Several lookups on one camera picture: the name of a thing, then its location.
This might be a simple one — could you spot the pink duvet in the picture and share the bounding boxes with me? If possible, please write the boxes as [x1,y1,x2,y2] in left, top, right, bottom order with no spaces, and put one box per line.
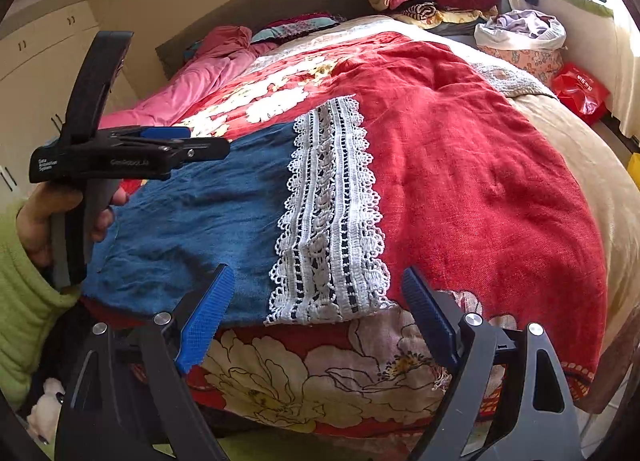
[97,25,281,132]

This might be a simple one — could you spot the white bag of clothes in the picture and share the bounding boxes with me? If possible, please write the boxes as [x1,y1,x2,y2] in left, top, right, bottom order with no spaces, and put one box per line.
[474,10,567,53]

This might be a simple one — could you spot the grey padded headboard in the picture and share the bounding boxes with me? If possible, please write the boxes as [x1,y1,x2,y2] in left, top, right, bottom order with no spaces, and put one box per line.
[156,0,371,79]

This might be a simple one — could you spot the patterned pillow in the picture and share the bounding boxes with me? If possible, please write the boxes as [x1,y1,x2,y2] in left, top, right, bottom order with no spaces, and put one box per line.
[250,12,348,44]

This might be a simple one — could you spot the person's green top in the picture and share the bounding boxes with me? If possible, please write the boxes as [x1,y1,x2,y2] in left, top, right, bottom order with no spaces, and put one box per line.
[220,436,401,461]

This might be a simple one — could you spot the red floral blanket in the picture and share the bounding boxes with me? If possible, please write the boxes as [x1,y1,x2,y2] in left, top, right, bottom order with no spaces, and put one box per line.
[100,16,640,442]

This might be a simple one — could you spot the person's left forearm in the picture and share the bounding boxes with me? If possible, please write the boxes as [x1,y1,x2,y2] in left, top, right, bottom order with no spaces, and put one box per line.
[0,201,83,412]

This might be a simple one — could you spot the person's left hand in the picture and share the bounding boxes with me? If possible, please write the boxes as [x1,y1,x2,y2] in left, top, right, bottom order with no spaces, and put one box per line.
[16,184,129,265]

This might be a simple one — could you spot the red plastic bag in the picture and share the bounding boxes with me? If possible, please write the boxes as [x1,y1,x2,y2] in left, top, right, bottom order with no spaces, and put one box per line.
[551,62,611,126]

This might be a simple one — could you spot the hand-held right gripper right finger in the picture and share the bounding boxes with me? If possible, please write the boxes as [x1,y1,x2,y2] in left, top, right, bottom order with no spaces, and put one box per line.
[401,266,583,461]

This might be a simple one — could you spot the pink floral basket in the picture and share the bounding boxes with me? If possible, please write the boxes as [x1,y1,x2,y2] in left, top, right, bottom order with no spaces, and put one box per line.
[487,45,563,87]

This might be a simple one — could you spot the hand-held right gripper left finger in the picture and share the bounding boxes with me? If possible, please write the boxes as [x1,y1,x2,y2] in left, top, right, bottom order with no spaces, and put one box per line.
[55,263,236,461]

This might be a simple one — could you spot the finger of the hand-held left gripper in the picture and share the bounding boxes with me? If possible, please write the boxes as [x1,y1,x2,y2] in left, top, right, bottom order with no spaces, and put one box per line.
[120,138,232,170]
[120,125,192,140]

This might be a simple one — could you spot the cream wardrobe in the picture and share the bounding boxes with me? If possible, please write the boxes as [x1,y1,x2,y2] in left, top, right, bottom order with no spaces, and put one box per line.
[0,0,136,202]

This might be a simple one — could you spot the blue red lace-trimmed pants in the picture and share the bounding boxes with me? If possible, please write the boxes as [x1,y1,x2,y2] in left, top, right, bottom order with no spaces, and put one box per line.
[81,38,608,392]

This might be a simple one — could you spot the green-edged cushion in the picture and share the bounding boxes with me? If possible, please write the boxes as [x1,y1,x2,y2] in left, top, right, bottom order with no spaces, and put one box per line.
[537,0,615,18]

